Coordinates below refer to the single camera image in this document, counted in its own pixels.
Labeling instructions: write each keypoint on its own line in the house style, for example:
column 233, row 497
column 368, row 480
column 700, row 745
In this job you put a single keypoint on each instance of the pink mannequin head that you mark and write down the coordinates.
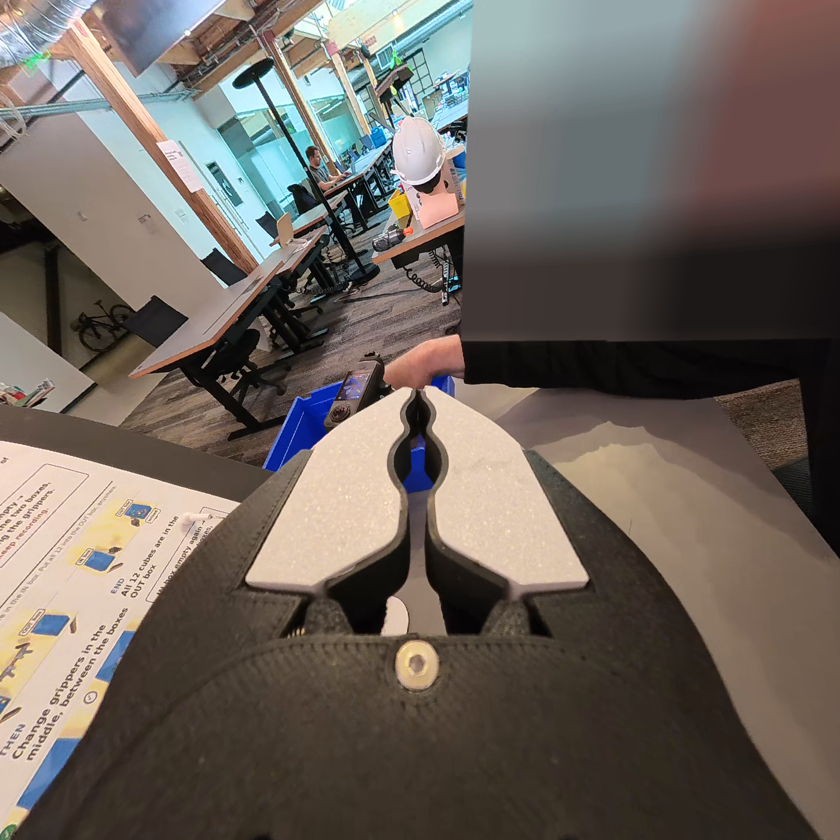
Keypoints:
column 436, row 210

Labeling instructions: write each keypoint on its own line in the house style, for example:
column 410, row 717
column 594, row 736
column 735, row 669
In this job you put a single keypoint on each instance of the wooden office desk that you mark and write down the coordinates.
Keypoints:
column 426, row 236
column 308, row 220
column 216, row 315

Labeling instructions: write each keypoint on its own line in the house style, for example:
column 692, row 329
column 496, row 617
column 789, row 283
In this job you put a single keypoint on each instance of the black bicycle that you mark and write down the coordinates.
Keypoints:
column 98, row 328

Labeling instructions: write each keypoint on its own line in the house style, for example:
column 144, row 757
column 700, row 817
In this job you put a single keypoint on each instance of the white hard hat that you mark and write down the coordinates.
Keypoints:
column 417, row 148

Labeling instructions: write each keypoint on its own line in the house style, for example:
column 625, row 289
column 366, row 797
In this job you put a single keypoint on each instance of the white paper notice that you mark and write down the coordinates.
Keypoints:
column 177, row 164

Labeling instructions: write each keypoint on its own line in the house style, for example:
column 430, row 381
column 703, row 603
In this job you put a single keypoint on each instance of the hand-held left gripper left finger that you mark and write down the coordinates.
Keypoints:
column 334, row 512

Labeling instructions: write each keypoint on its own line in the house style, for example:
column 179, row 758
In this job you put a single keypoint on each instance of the silver ventilation duct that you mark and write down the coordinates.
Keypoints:
column 33, row 33

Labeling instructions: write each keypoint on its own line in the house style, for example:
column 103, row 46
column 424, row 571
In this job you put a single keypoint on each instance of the printed instruction sheet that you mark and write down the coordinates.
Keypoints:
column 65, row 558

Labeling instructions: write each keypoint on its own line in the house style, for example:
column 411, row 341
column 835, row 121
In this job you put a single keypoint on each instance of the black power drill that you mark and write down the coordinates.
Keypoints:
column 387, row 241

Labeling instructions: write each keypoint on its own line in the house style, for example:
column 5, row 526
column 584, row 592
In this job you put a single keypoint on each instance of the wooden pillar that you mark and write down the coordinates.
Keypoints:
column 131, row 111

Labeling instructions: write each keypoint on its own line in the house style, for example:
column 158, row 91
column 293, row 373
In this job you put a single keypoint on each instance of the person's right hand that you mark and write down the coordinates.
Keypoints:
column 430, row 364

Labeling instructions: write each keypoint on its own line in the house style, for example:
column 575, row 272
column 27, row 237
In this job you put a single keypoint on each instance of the blue plastic bin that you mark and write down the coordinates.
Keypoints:
column 295, row 426

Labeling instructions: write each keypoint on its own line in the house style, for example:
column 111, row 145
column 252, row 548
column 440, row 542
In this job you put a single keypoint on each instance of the black office chair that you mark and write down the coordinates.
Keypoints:
column 220, row 266
column 154, row 321

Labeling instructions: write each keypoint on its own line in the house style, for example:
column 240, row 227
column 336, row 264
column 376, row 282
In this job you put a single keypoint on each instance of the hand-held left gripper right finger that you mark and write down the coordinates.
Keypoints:
column 505, row 518

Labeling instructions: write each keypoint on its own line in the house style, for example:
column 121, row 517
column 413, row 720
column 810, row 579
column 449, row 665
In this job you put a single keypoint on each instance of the wooden document stand white base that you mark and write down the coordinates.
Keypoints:
column 131, row 433

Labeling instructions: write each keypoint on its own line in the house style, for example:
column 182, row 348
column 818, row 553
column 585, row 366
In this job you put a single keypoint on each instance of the yellow plastic bin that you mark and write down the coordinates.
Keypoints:
column 399, row 207

